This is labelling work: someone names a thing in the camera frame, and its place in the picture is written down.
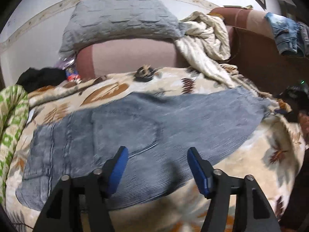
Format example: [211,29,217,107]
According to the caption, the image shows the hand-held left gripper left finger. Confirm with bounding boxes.
[32,146,129,232]

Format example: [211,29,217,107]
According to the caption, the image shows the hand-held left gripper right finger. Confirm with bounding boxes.
[188,147,282,232]

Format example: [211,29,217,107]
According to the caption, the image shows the blue-grey denim pants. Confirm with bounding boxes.
[16,87,273,211]

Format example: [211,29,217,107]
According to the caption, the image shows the leaf print fleece blanket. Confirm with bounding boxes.
[5,64,309,232]

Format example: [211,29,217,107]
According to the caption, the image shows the grey hanging garment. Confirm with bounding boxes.
[298,22,309,58]

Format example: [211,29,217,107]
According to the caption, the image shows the light blue hanging jeans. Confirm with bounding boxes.
[264,12,306,56]

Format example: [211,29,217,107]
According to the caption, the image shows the red and blue packet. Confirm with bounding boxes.
[65,66,82,83]

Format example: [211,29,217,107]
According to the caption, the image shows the white floral quilt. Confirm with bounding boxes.
[174,11,238,89]

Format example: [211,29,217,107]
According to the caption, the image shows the pink and brown sofa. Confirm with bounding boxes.
[77,7,309,97]

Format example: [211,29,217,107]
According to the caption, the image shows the green patterned cloth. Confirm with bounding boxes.
[0,84,30,199]

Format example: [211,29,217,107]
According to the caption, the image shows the black cloth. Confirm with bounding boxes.
[17,67,67,93]

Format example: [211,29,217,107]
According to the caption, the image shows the purple plastic bag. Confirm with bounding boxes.
[54,55,76,69]

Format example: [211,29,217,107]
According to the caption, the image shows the grey quilted cover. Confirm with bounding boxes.
[59,0,187,54]

